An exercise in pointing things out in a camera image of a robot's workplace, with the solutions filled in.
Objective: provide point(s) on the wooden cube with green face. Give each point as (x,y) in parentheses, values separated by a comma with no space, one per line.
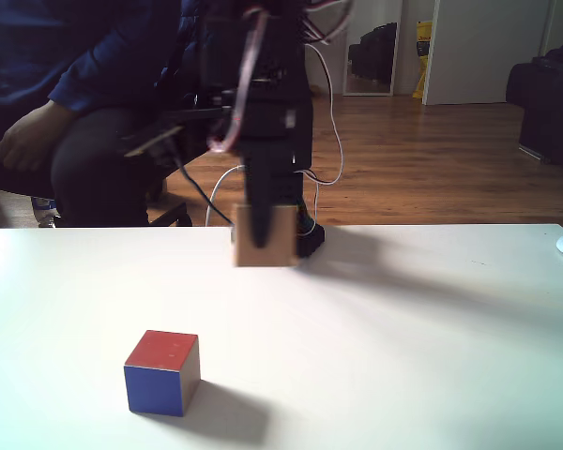
(282,234)

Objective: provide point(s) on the person's hand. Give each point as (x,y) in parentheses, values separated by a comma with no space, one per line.
(30,140)

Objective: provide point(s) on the small blue white object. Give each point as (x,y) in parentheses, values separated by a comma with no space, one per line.
(44,211)

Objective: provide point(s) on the black office chair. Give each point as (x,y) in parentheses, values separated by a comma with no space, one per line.
(173,215)

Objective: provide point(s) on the cube with black marker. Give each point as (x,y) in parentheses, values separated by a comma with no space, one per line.
(155,389)

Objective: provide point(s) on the white door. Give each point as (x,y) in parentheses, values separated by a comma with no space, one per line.
(488,47)

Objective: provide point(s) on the black sofa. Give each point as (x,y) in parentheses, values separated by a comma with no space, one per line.
(553,117)

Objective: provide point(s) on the yellow bag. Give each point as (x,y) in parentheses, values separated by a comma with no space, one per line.
(422,79)

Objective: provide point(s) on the leaning mirror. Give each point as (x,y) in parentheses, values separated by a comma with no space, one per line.
(373,47)

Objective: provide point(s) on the person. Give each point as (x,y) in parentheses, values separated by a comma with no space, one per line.
(98,154)

